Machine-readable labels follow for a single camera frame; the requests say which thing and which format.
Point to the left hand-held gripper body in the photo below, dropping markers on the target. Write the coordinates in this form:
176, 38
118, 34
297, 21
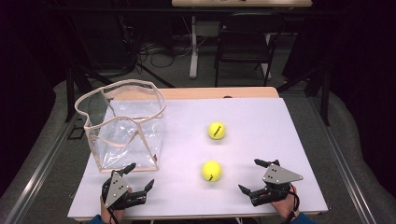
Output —
116, 189

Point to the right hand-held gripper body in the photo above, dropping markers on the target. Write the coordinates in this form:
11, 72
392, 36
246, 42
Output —
278, 175

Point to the transparent bag with beige trim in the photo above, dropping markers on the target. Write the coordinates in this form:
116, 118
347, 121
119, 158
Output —
124, 146

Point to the yellow tennis ball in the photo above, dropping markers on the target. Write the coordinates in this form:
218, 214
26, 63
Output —
216, 130
211, 170

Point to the person's left hand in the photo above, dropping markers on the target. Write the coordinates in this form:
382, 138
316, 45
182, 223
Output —
109, 215

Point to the person's right hand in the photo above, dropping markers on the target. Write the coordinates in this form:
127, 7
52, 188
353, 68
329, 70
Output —
288, 207

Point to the black folding chair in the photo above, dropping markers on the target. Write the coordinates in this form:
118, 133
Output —
246, 46

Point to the dark curtain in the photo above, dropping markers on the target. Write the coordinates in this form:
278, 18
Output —
25, 77
361, 62

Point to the white desk with wooden top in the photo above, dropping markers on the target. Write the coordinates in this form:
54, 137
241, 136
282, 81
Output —
243, 3

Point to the black rectangular frame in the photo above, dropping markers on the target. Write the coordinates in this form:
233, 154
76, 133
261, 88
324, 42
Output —
76, 128

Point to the metal floor rail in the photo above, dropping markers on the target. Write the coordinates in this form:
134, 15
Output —
40, 171
345, 161

